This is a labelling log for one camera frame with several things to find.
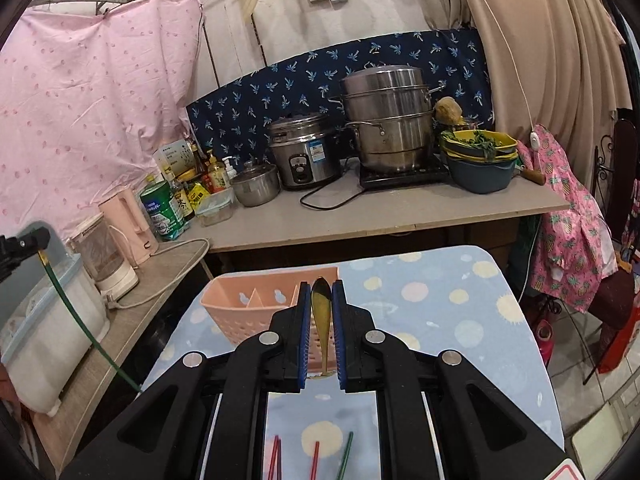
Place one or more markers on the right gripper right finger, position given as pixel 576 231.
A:
pixel 439 417

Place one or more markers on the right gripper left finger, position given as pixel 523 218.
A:
pixel 205 418

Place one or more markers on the dark red chopstick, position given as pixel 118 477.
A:
pixel 275 463

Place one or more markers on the green chopstick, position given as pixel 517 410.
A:
pixel 345 457

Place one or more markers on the white dish rack box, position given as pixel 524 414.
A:
pixel 41 343

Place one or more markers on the pink perforated utensil basket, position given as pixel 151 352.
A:
pixel 242 304

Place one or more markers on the blue dotted tablecloth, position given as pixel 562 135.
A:
pixel 449 298

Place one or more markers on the pink electric kettle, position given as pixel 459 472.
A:
pixel 132 233

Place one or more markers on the pink dotted cloth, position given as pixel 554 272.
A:
pixel 86 102

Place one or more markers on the clear plastic container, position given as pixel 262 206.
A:
pixel 216 208

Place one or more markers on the red plastic stool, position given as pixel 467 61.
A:
pixel 617 306

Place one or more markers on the pink pineapple apron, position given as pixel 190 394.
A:
pixel 573 252

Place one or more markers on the yellow sauce bottle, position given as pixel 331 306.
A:
pixel 218 180

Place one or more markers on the black induction cooktop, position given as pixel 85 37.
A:
pixel 427 171

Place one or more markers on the steel rice cooker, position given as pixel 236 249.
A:
pixel 304 147

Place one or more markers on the stacked steel steamer pot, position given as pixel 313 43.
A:
pixel 390 109

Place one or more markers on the navy floral cloth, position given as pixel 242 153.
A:
pixel 233 120

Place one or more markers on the beige curtain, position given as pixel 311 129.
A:
pixel 551 63

